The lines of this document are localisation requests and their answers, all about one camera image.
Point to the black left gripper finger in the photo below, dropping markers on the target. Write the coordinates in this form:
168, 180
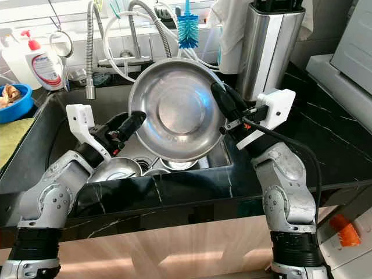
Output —
131, 122
133, 134

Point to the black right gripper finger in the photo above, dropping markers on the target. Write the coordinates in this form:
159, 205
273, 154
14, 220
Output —
234, 121
228, 102

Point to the large steel plate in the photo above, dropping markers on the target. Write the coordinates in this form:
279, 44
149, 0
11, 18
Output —
180, 110

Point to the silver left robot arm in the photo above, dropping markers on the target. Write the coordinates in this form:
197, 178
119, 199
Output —
55, 192

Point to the stainless steel sink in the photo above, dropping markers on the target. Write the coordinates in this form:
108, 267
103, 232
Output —
119, 102

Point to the small steel bowl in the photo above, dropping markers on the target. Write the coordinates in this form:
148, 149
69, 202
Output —
119, 170

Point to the steel sink drain strainer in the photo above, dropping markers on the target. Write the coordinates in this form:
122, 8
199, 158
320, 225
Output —
149, 170

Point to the white jug blue label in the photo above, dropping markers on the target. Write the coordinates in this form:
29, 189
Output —
229, 58

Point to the steel knife block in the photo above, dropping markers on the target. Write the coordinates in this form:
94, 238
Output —
267, 52

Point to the tiny steel dish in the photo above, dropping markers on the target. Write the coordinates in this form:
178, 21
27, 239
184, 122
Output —
77, 77

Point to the blue bottle brush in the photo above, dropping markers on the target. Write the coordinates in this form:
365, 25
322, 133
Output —
188, 32

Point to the white hanging towel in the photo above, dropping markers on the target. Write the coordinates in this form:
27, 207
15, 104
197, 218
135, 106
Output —
229, 20

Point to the blue plastic bowl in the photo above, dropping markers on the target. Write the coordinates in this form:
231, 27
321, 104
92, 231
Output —
20, 111

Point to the white soap bottle red pump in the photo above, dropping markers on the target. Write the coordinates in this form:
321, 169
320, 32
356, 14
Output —
43, 70

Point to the yellow green cloth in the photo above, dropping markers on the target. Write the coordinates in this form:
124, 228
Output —
11, 142

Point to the round hanging metal strainer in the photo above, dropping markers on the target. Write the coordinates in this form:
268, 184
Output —
72, 46

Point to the white appliance with lid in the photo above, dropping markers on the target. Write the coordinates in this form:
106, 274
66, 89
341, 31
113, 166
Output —
349, 58

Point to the white spray bottle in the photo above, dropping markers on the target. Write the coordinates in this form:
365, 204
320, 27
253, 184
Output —
14, 61

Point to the wooden cabinet front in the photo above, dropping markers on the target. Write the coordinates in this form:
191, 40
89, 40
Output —
180, 256

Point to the orange object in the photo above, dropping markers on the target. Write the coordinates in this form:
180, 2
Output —
346, 231

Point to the white washing machine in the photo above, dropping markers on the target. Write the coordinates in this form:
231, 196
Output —
354, 256

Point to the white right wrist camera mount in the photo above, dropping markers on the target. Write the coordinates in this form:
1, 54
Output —
279, 107

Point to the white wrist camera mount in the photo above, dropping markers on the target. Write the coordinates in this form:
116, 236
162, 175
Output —
80, 116
279, 107

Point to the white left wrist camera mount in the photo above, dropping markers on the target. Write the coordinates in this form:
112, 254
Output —
80, 116

